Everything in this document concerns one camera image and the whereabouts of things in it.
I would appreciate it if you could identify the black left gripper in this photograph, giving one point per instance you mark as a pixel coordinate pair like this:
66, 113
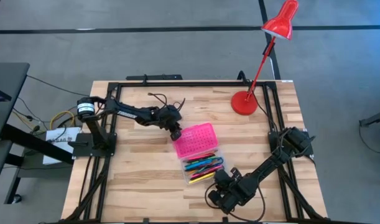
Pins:
169, 118

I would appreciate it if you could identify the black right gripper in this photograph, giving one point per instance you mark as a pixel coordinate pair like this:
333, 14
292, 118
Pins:
236, 193

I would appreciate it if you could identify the yellow highlighter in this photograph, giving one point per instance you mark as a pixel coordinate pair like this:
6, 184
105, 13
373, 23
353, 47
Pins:
202, 178

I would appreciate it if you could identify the clear supply box pink lid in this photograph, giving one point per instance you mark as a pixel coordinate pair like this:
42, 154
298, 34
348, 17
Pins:
196, 140

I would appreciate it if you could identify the blue scissors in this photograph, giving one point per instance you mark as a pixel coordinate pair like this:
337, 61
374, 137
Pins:
202, 162

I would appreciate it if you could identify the green pen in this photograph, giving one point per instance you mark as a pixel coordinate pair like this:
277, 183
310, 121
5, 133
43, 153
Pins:
208, 159

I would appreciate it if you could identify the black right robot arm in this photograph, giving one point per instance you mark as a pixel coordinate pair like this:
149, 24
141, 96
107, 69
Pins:
270, 161

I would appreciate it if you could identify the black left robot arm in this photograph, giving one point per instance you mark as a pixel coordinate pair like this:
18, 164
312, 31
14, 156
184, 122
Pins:
121, 112

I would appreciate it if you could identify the white paper box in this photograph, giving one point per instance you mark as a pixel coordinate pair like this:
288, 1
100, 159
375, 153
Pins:
57, 146

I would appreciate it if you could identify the black power strip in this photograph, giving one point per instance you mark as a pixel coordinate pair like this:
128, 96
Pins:
154, 77

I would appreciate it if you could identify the black desk leg beam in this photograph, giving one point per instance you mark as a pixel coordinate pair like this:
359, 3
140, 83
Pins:
28, 140

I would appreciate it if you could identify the red desk lamp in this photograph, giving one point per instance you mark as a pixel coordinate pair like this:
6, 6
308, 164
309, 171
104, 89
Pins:
281, 21

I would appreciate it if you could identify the grey desk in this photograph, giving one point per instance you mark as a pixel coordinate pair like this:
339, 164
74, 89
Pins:
6, 74

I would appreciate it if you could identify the grey stand base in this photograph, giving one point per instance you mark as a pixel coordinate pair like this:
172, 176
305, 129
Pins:
376, 118

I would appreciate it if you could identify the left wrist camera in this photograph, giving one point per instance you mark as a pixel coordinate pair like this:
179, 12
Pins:
176, 134

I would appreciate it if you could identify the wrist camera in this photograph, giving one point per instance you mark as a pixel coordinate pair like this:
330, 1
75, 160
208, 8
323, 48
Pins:
176, 134
225, 177

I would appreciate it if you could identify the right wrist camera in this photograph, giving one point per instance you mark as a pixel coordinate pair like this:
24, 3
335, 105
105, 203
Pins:
225, 177

